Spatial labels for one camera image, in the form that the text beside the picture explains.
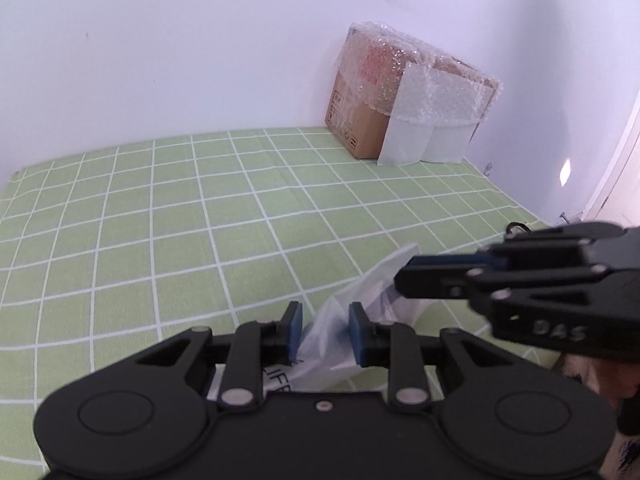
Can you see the bubble wrap sheet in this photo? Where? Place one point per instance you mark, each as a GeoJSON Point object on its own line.
{"type": "Point", "coordinates": [380, 55]}

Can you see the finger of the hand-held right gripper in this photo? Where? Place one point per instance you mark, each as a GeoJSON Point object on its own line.
{"type": "Point", "coordinates": [450, 260]}
{"type": "Point", "coordinates": [430, 282]}

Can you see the white paper sheet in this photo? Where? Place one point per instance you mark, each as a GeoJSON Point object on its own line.
{"type": "Point", "coordinates": [415, 135]}

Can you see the cardboard box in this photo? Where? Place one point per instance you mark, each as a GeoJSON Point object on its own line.
{"type": "Point", "coordinates": [360, 130]}

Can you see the small white wall socket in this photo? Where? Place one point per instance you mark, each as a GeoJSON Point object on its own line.
{"type": "Point", "coordinates": [488, 168]}

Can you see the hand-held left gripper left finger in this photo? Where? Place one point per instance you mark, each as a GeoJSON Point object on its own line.
{"type": "Point", "coordinates": [296, 335]}

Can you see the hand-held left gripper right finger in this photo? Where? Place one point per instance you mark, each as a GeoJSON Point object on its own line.
{"type": "Point", "coordinates": [356, 335]}

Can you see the translucent plastic shopping bag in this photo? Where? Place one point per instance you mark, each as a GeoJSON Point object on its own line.
{"type": "Point", "coordinates": [325, 350]}

